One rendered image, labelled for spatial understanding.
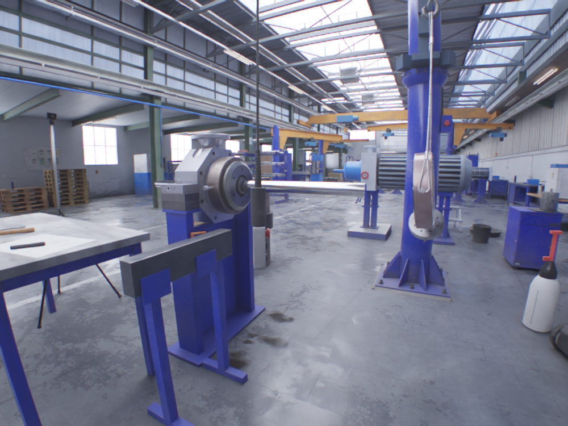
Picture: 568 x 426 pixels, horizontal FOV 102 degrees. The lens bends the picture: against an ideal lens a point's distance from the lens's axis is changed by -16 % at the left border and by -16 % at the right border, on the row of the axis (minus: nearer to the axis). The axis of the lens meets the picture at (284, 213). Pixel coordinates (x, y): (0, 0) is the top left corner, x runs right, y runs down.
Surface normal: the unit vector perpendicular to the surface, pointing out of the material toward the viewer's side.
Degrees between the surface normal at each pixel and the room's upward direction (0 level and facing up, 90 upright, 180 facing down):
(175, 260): 90
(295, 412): 0
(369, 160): 90
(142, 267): 90
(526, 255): 90
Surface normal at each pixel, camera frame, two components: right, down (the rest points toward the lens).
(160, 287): 0.90, 0.07
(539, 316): -0.78, 0.11
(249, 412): 0.00, -0.99
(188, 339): -0.43, 0.14
